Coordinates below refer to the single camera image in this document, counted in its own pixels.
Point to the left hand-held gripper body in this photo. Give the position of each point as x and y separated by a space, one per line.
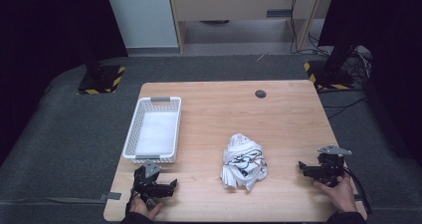
147 182

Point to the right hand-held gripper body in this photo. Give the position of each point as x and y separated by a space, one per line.
328 167

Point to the white printed t-shirt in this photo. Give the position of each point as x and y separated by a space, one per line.
244 162

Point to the person's left hand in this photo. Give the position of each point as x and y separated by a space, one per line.
146 209

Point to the person's right hand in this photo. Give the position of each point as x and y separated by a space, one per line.
341 195

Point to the grey tape strip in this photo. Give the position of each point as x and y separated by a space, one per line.
112 196
356 197

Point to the white perforated plastic basket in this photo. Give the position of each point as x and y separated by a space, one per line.
154 134

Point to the grey round table grommet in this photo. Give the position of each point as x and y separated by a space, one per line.
260 94

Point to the black striped stand base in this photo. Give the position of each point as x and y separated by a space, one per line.
331 79
101 81

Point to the small wooden stick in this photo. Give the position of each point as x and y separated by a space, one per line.
262 56

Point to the black curtain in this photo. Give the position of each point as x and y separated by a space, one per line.
49 35
391 51

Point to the white cabinet panel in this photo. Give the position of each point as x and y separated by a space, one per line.
142 15

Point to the light wooden desk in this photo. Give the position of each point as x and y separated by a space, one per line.
232 3

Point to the black stand post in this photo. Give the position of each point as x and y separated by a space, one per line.
340 59
92 63

